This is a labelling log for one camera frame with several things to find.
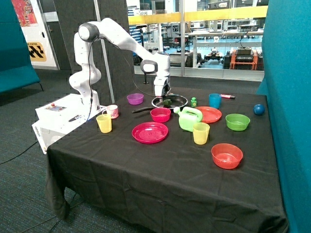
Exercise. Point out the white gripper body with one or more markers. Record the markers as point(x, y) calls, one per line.
point(161, 86)

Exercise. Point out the green broccoli toy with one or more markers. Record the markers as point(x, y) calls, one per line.
point(167, 103)

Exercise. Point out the green toy watering can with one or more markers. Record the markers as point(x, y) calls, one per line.
point(188, 117)

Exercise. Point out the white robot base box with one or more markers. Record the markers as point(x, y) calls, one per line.
point(60, 117)

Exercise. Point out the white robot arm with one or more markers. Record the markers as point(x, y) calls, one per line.
point(90, 32)

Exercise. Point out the pink plastic bowl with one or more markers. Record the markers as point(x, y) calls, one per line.
point(160, 115)

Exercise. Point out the black frying pan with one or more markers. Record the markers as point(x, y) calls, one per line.
point(177, 101)

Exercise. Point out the purple plastic bowl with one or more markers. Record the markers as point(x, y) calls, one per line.
point(135, 98)

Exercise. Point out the small green bottle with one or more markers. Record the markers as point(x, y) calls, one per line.
point(193, 102)

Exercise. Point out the pink plastic plate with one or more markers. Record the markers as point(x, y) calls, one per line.
point(150, 132)

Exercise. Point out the pink patterned mug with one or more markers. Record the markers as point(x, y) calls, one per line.
point(112, 110)

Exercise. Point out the yellow cup front right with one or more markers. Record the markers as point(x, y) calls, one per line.
point(200, 133)

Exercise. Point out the yellow cup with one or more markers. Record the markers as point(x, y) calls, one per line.
point(200, 133)
point(104, 122)

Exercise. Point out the orange plastic plate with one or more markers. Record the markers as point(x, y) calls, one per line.
point(210, 114)

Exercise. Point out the blue plastic cup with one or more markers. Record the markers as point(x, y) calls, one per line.
point(215, 100)

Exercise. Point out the yellow cup left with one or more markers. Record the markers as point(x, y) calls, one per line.
point(104, 122)

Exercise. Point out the pink marker pen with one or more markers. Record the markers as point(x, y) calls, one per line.
point(227, 96)

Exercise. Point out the black tablecloth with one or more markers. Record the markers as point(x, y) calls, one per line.
point(172, 186)

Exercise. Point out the green plastic bowl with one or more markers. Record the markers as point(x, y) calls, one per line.
point(237, 122)

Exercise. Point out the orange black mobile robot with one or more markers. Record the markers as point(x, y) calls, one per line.
point(244, 58)

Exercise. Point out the orange plastic bowl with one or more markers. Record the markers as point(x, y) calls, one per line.
point(226, 156)

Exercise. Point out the blue ball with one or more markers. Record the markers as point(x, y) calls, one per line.
point(259, 109)

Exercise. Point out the yellow black hazard sign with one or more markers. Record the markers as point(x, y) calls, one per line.
point(36, 52)

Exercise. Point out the teal partition right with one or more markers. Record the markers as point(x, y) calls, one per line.
point(286, 47)

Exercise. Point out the teal sofa left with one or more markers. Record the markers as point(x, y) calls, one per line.
point(16, 70)

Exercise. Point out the red poster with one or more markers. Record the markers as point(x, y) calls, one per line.
point(25, 13)

